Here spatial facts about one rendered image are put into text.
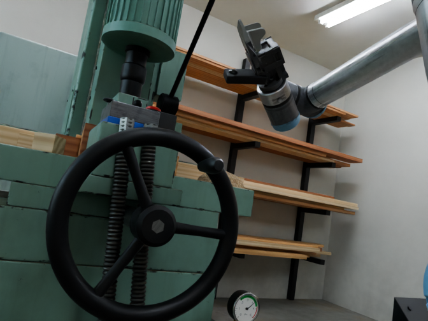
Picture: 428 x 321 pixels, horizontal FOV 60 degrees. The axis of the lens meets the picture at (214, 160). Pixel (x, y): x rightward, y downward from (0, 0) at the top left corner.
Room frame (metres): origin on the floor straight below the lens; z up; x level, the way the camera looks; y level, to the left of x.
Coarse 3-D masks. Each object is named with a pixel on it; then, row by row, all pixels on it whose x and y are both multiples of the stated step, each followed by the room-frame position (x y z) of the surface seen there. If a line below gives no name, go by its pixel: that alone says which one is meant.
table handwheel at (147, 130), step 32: (160, 128) 0.55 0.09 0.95; (96, 160) 0.51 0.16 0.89; (128, 160) 0.53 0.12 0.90; (64, 192) 0.49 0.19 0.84; (224, 192) 0.60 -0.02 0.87; (64, 224) 0.50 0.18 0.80; (128, 224) 0.63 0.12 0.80; (160, 224) 0.54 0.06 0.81; (224, 224) 0.61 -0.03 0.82; (64, 256) 0.50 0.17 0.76; (128, 256) 0.54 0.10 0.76; (224, 256) 0.60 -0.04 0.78; (64, 288) 0.51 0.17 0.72; (96, 288) 0.53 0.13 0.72; (192, 288) 0.59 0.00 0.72; (128, 320) 0.54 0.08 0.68; (160, 320) 0.56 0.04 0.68
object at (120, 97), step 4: (120, 92) 0.81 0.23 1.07; (116, 96) 0.82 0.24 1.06; (120, 96) 0.81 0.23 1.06; (124, 96) 0.81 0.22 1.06; (128, 96) 0.82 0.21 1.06; (132, 96) 0.82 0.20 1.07; (116, 100) 0.82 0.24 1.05; (120, 100) 0.81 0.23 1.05; (124, 100) 0.81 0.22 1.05; (128, 100) 0.82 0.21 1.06; (132, 100) 0.82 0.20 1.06; (140, 100) 0.83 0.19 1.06; (144, 100) 0.83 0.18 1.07; (132, 104) 0.82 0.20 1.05; (144, 104) 0.83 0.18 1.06
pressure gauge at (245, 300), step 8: (232, 296) 0.78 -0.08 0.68; (240, 296) 0.76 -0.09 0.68; (248, 296) 0.78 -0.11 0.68; (256, 296) 0.78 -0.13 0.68; (232, 304) 0.77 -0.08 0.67; (240, 304) 0.77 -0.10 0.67; (248, 304) 0.78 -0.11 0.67; (256, 304) 0.78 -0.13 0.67; (232, 312) 0.76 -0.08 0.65; (240, 312) 0.77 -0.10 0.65; (248, 312) 0.78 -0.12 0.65; (256, 312) 0.79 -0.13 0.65; (240, 320) 0.77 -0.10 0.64; (248, 320) 0.78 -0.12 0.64
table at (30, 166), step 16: (0, 144) 0.62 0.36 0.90; (0, 160) 0.62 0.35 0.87; (16, 160) 0.63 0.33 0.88; (32, 160) 0.64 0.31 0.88; (48, 160) 0.65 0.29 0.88; (64, 160) 0.66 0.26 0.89; (0, 176) 0.62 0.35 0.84; (16, 176) 0.63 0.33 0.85; (32, 176) 0.64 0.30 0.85; (48, 176) 0.65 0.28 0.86; (96, 176) 0.60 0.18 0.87; (176, 176) 0.76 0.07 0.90; (96, 192) 0.60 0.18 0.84; (128, 192) 0.62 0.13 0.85; (160, 192) 0.65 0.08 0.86; (176, 192) 0.66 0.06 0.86; (192, 192) 0.77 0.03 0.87; (208, 192) 0.79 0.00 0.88; (240, 192) 0.82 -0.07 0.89; (208, 208) 0.79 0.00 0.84; (240, 208) 0.83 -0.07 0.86
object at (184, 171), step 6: (18, 138) 0.77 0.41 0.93; (24, 138) 0.77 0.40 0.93; (30, 138) 0.78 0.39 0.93; (18, 144) 0.77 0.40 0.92; (24, 144) 0.77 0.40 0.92; (30, 144) 0.78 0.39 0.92; (180, 168) 0.92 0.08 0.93; (186, 168) 0.93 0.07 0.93; (192, 168) 0.94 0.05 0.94; (180, 174) 0.93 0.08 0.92; (186, 174) 0.93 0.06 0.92; (192, 174) 0.94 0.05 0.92; (198, 174) 0.95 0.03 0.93
